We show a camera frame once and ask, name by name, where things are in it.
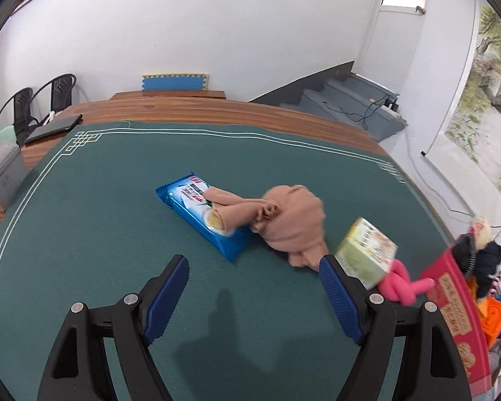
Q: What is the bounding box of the black metal chair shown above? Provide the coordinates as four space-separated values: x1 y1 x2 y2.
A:
0 87 38 147
27 74 76 124

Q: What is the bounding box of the dark navy knit sock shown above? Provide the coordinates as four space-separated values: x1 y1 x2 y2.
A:
451 234 501 300

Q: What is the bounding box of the grey wall cable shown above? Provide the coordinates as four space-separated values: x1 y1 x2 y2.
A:
402 127 501 231

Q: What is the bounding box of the red storage box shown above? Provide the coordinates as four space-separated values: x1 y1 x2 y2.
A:
420 235 492 397

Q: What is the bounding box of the green white medicine box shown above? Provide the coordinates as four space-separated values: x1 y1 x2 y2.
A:
334 217 397 290

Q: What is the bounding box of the black tablet device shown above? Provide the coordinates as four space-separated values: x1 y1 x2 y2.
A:
25 114 83 145

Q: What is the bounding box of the green table mat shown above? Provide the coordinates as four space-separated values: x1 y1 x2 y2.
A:
0 121 451 400

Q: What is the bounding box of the blue snack packet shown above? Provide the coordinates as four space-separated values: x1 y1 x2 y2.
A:
155 173 252 263

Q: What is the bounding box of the blue foam mat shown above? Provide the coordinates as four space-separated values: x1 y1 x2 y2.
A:
142 74 209 92

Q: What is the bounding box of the pink knotted foam tube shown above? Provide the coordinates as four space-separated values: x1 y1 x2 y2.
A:
377 259 435 306

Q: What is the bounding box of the orange toy block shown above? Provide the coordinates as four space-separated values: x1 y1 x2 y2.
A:
467 278 501 349

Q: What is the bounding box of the tan beige sock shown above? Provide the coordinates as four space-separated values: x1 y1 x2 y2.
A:
203 185 328 271

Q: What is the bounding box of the hanging scroll painting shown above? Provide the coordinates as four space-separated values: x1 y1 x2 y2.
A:
420 0 501 235

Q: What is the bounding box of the cream yellow rolled sock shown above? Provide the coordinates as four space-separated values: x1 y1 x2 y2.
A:
469 216 491 252

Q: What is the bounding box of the grey tin box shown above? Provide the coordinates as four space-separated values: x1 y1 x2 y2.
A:
0 142 29 212

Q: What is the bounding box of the white power strip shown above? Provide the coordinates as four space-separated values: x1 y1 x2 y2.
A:
381 102 399 114

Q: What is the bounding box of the mint green plastic chair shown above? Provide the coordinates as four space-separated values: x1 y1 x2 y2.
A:
0 125 17 145

